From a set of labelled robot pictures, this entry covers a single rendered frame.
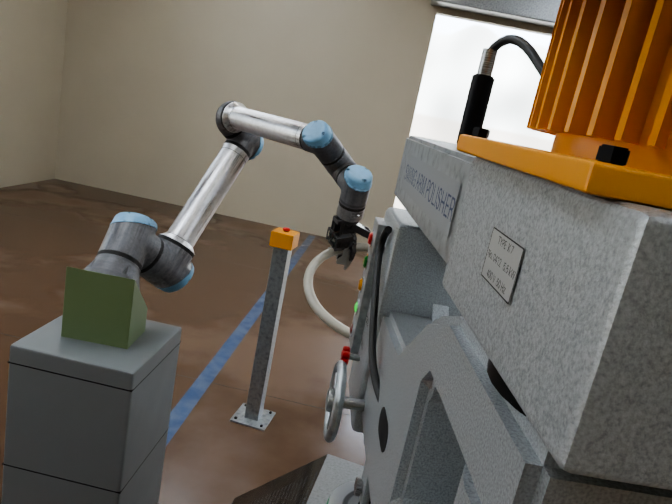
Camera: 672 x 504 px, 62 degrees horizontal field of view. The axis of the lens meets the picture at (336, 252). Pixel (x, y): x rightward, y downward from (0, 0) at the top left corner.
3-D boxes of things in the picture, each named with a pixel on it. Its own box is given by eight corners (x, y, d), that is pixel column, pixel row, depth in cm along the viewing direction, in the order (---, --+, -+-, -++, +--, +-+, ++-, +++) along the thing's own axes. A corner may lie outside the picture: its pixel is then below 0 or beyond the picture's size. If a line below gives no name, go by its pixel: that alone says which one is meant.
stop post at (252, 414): (275, 413, 321) (309, 231, 295) (263, 431, 302) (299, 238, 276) (243, 404, 324) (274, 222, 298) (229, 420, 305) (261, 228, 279)
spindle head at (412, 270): (478, 521, 95) (553, 273, 84) (350, 501, 94) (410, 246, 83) (438, 410, 130) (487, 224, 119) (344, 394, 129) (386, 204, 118)
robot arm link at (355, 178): (366, 162, 183) (379, 178, 176) (358, 194, 190) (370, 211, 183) (340, 163, 179) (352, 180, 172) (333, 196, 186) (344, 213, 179)
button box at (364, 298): (362, 355, 119) (391, 226, 112) (350, 353, 118) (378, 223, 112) (360, 340, 126) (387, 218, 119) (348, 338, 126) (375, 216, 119)
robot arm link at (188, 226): (124, 269, 204) (228, 112, 228) (157, 291, 216) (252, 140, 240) (147, 277, 194) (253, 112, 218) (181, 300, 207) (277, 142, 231)
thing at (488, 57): (479, 149, 103) (504, 51, 99) (458, 145, 103) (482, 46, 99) (473, 148, 107) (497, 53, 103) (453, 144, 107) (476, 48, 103)
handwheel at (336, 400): (374, 467, 100) (392, 392, 96) (318, 458, 99) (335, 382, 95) (368, 421, 114) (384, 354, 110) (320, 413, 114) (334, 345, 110)
